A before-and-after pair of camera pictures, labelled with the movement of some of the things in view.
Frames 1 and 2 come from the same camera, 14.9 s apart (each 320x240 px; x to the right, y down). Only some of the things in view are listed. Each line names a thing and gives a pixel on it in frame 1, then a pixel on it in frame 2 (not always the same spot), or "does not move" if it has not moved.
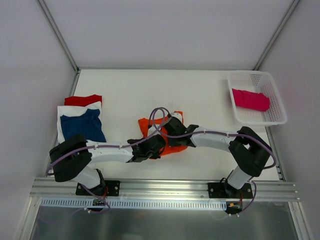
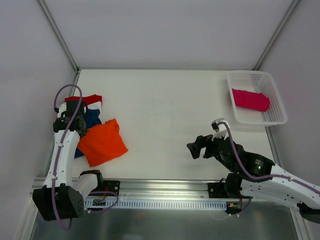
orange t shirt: (143, 124) to (102, 143)
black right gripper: (171, 125) to (206, 147)
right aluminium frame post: (272, 42) does not move
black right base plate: (224, 190) does not move
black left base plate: (112, 188) does not move
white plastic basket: (256, 98) does not move
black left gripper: (157, 144) to (73, 107)
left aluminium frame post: (47, 12) does not move
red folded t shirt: (82, 101) does not move
